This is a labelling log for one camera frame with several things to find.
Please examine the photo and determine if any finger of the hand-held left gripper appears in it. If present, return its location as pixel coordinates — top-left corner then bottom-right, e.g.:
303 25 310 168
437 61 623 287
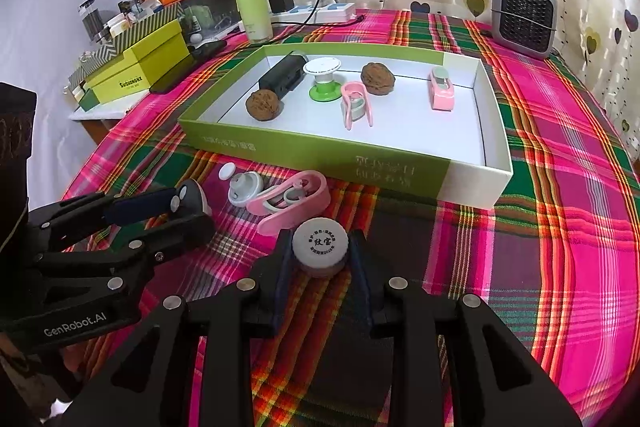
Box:
37 214 216 280
27 186 183 253

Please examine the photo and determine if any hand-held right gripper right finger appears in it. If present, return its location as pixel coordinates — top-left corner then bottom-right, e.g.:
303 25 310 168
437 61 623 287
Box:
347 229 583 427

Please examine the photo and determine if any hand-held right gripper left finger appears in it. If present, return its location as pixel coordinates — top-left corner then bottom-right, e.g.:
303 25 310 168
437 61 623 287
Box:
57 229 296 427

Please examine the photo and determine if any white round bottle cap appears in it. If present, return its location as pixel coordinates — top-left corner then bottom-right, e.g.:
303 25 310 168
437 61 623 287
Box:
291 217 350 278

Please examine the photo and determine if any green cardboard tray box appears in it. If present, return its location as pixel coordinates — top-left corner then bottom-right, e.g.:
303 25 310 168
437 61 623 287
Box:
178 42 515 210

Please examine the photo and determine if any brown walnut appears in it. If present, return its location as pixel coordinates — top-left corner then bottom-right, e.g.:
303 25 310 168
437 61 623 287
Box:
361 62 397 95
245 89 284 122

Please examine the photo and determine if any pink clip with grey insert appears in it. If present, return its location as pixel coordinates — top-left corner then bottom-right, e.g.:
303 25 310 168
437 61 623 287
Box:
341 82 376 131

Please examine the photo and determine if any pink holder with grey knob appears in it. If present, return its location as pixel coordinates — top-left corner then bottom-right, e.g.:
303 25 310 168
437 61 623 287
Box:
427 67 457 112

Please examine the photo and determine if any white green spool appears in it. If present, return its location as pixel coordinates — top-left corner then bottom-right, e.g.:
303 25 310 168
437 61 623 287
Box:
303 58 343 102

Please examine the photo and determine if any large pink clip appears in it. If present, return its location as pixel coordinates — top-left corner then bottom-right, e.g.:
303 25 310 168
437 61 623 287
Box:
246 170 331 235

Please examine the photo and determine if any grey white round holder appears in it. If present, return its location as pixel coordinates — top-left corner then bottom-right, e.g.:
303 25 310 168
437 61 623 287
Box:
227 172 264 208

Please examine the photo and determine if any white side table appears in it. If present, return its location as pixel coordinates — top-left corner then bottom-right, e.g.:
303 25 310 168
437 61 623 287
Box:
67 92 151 122

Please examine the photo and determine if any black smartphone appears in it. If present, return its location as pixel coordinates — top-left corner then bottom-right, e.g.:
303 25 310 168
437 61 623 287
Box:
149 39 228 96

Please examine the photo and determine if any yellow-green shoe box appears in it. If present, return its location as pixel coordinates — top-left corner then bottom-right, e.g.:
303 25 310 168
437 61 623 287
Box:
85 19 197 105

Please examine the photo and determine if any white cream jar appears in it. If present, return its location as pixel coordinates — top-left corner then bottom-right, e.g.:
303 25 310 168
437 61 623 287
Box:
107 14 133 38

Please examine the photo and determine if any striped cardboard box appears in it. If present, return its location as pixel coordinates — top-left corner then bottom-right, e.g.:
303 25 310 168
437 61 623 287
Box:
67 2 186 90

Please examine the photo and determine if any small black device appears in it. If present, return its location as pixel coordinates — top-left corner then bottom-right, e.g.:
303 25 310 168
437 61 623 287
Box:
258 53 308 99

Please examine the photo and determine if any glass jar with black lid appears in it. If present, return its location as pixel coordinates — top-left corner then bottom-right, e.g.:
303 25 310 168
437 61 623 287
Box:
77 0 103 42

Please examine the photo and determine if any plaid tablecloth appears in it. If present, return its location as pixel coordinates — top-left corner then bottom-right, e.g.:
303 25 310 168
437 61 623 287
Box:
60 7 640 427

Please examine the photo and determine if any green lotion bottle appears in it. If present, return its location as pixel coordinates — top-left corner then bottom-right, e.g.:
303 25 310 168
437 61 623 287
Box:
235 0 274 44

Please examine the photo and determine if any white power strip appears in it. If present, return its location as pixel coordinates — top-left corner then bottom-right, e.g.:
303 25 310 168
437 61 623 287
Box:
270 2 357 25

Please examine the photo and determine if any small grey heater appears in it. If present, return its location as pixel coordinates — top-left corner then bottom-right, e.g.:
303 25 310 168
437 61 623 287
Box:
491 0 560 60

